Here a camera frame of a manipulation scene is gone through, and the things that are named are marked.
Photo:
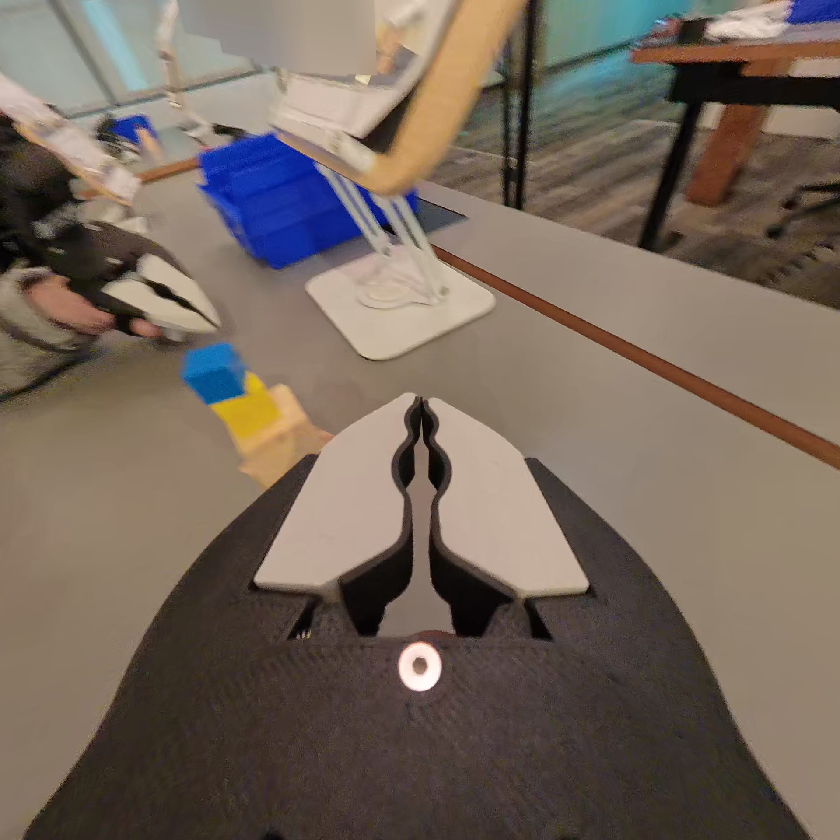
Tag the black pole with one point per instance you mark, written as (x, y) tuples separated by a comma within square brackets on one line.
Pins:
[(522, 98)]

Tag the natural wooden cube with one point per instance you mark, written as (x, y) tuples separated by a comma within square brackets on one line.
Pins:
[(292, 410), (275, 459)]

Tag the wooden table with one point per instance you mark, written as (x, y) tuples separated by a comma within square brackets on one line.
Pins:
[(735, 59)]

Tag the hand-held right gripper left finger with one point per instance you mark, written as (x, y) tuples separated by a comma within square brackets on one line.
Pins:
[(328, 518)]

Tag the blue wooden block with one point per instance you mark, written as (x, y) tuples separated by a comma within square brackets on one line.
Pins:
[(213, 374)]

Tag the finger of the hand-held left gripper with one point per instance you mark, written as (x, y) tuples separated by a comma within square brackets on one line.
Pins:
[(174, 279), (151, 305)]

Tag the yellow wooden block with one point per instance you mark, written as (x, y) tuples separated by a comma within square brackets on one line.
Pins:
[(246, 413)]

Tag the person's left hand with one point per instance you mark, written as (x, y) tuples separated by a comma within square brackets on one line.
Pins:
[(65, 308)]

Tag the white cloth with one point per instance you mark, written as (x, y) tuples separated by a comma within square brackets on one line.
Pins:
[(748, 23)]

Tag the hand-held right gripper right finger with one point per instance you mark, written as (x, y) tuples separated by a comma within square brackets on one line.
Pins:
[(512, 525)]

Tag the person's left forearm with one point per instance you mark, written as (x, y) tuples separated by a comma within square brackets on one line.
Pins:
[(26, 354)]

